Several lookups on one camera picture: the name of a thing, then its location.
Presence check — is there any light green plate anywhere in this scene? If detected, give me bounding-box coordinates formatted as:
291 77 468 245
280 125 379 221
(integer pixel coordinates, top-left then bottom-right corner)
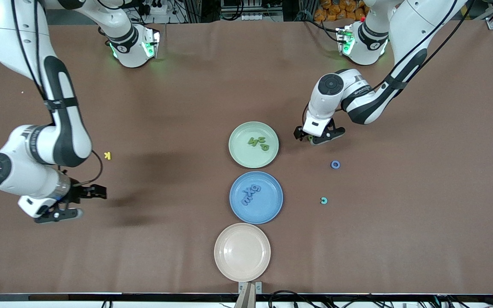
229 121 279 169

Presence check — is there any blue plate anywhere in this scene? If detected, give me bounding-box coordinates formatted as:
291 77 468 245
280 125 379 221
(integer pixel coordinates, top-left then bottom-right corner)
229 171 284 225

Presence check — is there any bag of oranges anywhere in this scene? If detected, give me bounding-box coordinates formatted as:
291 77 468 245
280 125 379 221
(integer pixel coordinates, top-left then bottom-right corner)
314 0 368 22

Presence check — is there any long white power strip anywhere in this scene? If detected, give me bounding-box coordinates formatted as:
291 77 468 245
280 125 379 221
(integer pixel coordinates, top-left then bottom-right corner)
222 12 282 21

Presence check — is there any beige plate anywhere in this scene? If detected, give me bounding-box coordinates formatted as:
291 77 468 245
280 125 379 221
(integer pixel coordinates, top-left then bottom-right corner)
214 223 271 282

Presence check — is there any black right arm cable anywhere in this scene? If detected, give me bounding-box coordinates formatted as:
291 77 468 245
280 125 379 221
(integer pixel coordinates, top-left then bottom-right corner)
9 0 104 187

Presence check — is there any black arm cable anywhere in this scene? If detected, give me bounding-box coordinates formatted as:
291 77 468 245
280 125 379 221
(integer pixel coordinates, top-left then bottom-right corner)
301 0 476 127
9 0 104 187

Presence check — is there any black cable under table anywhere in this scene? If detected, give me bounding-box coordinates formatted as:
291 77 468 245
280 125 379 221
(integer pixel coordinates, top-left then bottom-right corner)
268 290 312 308

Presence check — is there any metal table edge bracket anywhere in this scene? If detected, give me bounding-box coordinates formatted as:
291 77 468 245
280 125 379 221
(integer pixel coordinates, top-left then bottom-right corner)
238 281 263 308

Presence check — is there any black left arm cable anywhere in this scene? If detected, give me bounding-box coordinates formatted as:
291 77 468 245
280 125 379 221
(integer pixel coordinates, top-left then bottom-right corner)
301 0 476 127

